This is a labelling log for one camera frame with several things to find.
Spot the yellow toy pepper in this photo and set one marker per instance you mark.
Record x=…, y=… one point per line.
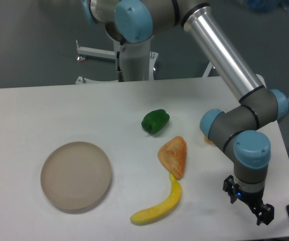
x=207, y=140

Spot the blue plastic bag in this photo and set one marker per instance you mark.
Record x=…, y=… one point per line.
x=264, y=7

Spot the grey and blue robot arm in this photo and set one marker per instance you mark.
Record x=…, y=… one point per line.
x=235, y=133

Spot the beige round plate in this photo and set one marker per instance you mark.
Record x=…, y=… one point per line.
x=76, y=177

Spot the orange toy croissant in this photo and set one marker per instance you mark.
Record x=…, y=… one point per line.
x=173, y=156

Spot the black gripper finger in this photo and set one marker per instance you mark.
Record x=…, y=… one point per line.
x=263, y=212
x=231, y=188

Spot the green toy pepper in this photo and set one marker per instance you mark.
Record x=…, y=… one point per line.
x=154, y=121

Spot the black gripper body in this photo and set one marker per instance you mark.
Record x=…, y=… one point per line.
x=249, y=194

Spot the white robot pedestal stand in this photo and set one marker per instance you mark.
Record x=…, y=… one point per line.
x=169, y=55

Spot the yellow toy banana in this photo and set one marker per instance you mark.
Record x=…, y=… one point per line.
x=159, y=211

